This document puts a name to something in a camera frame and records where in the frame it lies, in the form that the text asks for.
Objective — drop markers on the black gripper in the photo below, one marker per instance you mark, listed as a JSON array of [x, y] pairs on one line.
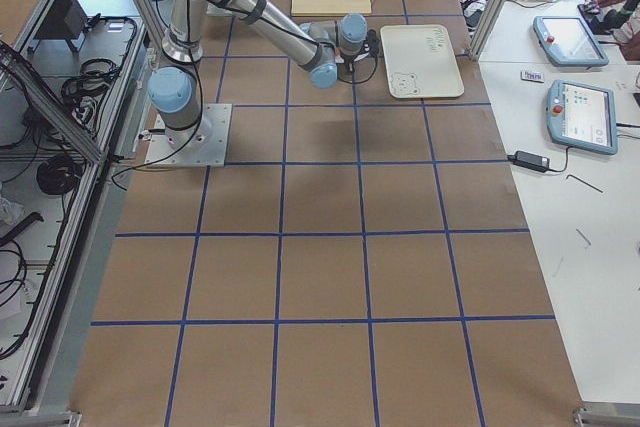
[[351, 58]]

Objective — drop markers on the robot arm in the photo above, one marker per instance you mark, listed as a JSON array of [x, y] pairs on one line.
[[319, 48]]

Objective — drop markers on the cream bear tray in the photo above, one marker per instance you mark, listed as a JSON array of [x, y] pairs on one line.
[[420, 62]]

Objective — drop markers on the blue teach pendant far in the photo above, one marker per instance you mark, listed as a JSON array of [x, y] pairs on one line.
[[568, 42]]

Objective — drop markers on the blue teach pendant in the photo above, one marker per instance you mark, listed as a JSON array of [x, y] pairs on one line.
[[582, 116], [568, 42]]

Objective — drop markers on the black power brick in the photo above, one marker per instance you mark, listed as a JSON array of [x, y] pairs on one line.
[[530, 161]]

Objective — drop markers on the blue teach pendant near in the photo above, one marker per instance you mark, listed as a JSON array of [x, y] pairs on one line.
[[582, 116]]

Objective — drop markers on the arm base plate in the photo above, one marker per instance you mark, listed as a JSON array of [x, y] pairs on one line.
[[208, 147]]

